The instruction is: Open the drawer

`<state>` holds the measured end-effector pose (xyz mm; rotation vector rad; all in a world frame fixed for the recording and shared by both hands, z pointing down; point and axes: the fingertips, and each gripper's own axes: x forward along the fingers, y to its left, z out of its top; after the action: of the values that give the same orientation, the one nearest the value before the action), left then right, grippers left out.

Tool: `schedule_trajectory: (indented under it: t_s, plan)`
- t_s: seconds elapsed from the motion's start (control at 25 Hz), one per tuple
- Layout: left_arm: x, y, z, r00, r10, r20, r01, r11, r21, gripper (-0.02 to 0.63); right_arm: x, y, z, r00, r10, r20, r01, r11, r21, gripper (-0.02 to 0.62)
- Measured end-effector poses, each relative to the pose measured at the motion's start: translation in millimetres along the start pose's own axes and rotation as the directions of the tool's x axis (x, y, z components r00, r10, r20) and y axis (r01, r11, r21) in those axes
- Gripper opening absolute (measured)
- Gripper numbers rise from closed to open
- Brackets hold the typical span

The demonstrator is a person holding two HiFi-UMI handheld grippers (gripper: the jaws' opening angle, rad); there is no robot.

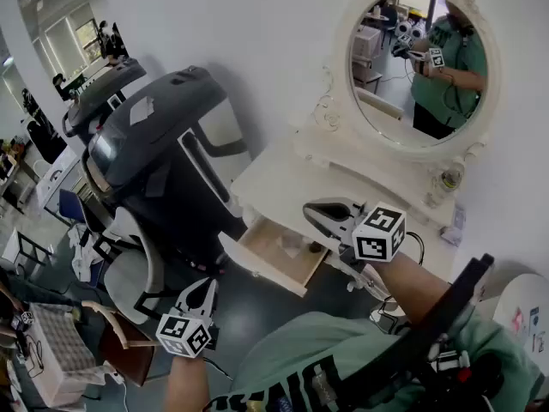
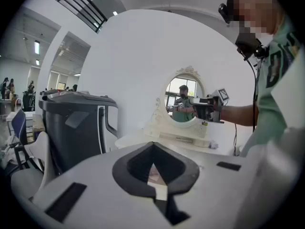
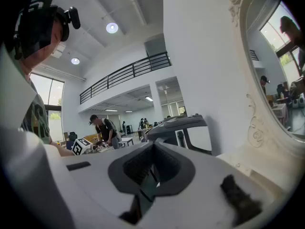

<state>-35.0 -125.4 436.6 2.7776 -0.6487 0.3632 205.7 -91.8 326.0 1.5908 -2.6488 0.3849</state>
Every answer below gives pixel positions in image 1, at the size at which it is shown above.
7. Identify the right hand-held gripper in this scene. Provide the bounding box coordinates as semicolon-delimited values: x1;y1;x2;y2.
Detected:
302;197;407;300

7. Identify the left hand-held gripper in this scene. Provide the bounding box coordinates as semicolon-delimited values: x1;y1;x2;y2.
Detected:
155;276;220;360

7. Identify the white wooden drawer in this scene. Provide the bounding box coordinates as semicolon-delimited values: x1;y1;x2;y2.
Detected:
217;213;332;298

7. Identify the person's left forearm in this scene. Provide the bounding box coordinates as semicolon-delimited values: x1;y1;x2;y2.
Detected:
164;349;212;412

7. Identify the person's right forearm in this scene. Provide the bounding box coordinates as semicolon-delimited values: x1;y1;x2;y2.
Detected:
377;250;452;326

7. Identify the clear plastic item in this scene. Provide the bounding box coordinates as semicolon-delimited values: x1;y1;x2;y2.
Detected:
279;228;311;258

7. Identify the white vanity dresser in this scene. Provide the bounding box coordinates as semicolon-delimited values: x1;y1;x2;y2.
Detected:
230;120;461;294

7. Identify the grey office chair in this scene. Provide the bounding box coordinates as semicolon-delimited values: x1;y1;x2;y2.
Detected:
90;206;167;324

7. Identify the brown wooden chair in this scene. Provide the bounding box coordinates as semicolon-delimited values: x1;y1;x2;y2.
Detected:
80;300;159;388

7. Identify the person's green shirt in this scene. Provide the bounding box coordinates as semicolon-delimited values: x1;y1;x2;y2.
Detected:
204;306;546;412

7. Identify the clear glass jar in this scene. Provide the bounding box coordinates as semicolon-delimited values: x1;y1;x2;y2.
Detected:
431;161;468;208

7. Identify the small pale packet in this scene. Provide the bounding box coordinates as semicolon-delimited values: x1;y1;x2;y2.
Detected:
440;206;468;245

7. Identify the oval white framed mirror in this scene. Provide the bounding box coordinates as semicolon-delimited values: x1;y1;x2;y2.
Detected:
312;0;504;163

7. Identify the white patterned box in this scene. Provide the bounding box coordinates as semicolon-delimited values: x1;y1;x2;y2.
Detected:
15;301;107;408

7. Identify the black massage chair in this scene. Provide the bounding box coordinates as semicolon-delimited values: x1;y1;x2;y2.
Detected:
80;64;255;276

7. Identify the blue chair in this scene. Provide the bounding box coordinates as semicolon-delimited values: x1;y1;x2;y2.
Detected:
57;188;89;227

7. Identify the white round table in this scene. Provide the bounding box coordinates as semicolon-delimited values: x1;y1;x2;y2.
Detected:
492;272;549;362

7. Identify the grey massage chair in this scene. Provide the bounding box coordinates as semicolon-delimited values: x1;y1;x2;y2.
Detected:
62;57;148;140

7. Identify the black cable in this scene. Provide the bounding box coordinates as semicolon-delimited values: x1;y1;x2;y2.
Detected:
404;230;426;266

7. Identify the black head mount strap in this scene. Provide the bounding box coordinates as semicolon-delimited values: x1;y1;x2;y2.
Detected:
336;253;497;408

